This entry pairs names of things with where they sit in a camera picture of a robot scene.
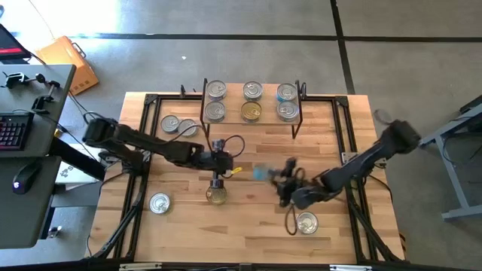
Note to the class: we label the black laptop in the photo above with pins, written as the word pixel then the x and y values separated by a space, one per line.
pixel 11 43

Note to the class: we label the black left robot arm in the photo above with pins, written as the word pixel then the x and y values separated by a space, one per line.
pixel 150 145

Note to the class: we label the silver metal bracket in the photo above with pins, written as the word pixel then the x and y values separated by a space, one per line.
pixel 140 266
pixel 350 268

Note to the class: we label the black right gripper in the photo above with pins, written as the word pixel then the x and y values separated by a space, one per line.
pixel 290 184

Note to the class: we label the green tuna can gold lid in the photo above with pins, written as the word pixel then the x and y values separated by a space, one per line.
pixel 217 197
pixel 251 111

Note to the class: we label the yellow tag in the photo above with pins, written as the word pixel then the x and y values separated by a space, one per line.
pixel 236 170

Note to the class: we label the black keyboard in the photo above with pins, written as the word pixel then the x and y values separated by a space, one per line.
pixel 13 131

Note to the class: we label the grey metal stand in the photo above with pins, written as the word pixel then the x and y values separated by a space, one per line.
pixel 455 180

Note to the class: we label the grey desk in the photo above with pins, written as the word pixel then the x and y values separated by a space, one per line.
pixel 45 130

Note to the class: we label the black computer mouse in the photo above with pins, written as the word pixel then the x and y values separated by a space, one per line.
pixel 25 177

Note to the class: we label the black metal table frame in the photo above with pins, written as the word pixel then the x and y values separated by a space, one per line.
pixel 169 97

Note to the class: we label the black clamp with rod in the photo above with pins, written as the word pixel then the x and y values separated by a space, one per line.
pixel 42 102

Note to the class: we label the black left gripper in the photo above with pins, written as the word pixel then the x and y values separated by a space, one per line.
pixel 218 163

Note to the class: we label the silver mounting plate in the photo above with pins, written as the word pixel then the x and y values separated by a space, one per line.
pixel 348 156

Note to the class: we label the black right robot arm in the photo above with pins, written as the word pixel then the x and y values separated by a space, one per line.
pixel 357 165

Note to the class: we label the orange equipment case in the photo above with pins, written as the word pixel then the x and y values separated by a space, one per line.
pixel 64 60

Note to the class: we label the black silver desk clamp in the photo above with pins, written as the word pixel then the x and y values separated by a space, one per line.
pixel 13 79

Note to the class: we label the white box with logo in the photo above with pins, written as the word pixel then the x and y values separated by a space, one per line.
pixel 75 174

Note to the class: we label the green tuna can silver lid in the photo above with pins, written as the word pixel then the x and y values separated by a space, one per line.
pixel 252 90
pixel 159 203

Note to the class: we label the blue albacore tuna can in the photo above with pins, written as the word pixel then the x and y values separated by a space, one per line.
pixel 169 123
pixel 216 89
pixel 307 222
pixel 215 111

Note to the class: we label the wooden shelf black metal legs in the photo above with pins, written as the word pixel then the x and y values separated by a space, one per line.
pixel 233 101

